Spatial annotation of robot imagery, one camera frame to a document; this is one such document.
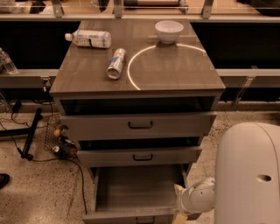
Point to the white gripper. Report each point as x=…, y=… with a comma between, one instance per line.
x=186, y=199

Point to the grey bottom drawer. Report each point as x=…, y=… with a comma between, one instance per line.
x=136, y=194

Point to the grey drawer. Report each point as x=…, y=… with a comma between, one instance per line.
x=110, y=119
x=136, y=194
x=130, y=152

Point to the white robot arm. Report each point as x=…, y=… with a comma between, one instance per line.
x=246, y=185

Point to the grey middle drawer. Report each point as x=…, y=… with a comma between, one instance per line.
x=130, y=152

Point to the grey top drawer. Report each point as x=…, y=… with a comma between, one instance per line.
x=110, y=119

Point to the grey drawer cabinet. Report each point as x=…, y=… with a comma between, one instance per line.
x=152, y=69

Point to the silver drink can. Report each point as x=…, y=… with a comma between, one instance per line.
x=116, y=64

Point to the black stand leg left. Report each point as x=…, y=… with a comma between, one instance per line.
x=25, y=131

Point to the black shoe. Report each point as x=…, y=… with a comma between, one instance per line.
x=4, y=180

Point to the white bowl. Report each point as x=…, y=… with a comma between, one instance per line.
x=168, y=31

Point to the clear plastic bottle with label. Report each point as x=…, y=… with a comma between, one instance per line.
x=93, y=39

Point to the small clear bottle at left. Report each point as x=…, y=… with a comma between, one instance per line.
x=7, y=62

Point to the wire basket with objects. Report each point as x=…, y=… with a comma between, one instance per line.
x=57, y=141

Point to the metal rail frame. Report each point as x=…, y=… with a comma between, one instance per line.
x=24, y=23

